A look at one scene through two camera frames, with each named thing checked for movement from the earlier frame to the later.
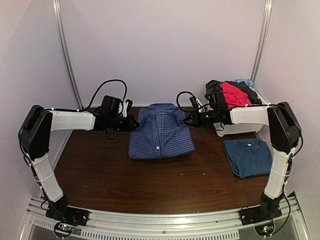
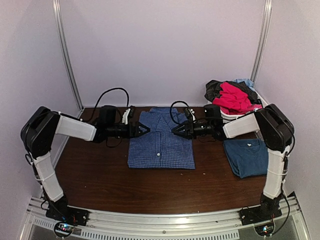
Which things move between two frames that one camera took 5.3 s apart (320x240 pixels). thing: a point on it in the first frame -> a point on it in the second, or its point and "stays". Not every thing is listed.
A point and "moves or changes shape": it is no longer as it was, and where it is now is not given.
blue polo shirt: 249,157 stays
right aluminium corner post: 262,38 stays
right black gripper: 193,116 -> 189,132
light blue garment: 249,82 stays
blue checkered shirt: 161,133 moves or changes shape
